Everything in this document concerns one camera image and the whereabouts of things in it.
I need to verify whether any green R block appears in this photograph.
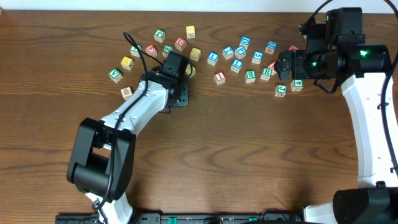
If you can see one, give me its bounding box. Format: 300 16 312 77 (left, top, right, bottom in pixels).
260 67 273 81

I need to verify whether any yellow O block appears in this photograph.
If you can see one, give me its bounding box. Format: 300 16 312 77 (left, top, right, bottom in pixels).
190 47 201 61

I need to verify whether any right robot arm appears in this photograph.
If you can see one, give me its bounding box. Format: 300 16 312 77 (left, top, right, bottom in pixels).
275 44 397 223

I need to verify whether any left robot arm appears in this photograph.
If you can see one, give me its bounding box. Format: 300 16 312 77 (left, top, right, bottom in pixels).
67 68 189 223

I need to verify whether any red M block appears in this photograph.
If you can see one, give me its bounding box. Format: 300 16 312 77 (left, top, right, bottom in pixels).
289 45 299 51

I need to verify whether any yellow S block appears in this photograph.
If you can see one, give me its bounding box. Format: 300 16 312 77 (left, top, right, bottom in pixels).
185 65 196 78

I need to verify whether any red U block right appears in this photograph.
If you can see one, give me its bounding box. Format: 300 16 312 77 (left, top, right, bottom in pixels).
268 61 277 75

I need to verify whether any red u block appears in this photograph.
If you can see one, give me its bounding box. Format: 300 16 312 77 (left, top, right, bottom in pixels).
175 37 187 52
268 61 277 75

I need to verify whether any green 4 block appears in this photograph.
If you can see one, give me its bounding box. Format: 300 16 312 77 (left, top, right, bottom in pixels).
290 80 304 91

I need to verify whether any blue D block right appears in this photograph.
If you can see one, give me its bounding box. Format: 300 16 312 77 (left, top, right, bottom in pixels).
265 40 277 55

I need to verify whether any blue d block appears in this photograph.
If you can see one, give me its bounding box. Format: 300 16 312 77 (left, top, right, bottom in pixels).
239 36 251 49
265 40 277 55

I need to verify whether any green J block bottom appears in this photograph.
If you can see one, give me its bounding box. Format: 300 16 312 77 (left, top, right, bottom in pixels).
274 84 287 97

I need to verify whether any blue 5 block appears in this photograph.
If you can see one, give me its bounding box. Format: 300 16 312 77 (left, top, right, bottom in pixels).
251 50 264 64

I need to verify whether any green Z block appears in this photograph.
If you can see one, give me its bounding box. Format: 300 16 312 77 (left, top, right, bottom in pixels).
162 45 174 58

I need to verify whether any red I block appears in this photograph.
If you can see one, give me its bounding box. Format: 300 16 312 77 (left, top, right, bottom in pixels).
214 71 226 85

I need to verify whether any red U block left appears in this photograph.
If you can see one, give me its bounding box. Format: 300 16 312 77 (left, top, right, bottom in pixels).
175 37 187 52

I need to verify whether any green B block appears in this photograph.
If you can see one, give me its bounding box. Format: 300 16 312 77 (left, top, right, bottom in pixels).
245 70 256 83

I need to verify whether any red E block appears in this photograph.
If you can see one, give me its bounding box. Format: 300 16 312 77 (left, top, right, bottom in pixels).
145 44 158 57

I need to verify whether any blue L block left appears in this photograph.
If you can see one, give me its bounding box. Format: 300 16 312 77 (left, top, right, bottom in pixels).
207 52 219 66

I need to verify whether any blue l block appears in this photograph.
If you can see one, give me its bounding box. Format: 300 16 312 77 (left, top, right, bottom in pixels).
207 52 219 66
231 59 243 73

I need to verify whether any plain wooden picture block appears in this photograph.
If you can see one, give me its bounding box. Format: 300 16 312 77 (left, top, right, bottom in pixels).
121 87 134 101

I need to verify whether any blue D block left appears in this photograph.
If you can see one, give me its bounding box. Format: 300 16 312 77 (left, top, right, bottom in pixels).
239 36 251 49

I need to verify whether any blue P block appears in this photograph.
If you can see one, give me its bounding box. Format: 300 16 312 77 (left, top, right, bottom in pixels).
234 46 247 59

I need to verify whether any blue L block right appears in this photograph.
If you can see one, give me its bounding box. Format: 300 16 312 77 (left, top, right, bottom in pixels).
231 59 243 73

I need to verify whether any yellow block left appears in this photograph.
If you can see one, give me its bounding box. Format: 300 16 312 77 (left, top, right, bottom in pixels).
121 57 134 70

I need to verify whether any green 7 block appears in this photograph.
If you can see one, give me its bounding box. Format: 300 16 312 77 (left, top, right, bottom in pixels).
130 44 142 57

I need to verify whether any yellow block top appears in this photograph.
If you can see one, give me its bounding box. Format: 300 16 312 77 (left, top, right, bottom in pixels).
186 26 196 39

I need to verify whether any blue 2 block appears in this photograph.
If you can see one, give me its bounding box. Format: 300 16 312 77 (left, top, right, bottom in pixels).
222 45 234 60

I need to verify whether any green V block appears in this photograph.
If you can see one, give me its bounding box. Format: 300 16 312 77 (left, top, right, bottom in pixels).
108 68 123 83

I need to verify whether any left black cable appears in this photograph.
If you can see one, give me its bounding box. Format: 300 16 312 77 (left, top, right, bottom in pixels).
92 30 164 224

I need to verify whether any black cable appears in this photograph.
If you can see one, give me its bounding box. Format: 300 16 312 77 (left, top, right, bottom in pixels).
306 0 398 170
92 30 164 224

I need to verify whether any right black cable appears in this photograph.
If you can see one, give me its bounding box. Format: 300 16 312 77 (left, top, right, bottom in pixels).
306 0 398 170

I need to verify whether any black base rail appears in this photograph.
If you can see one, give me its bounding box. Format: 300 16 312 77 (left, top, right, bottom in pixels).
55 213 304 224

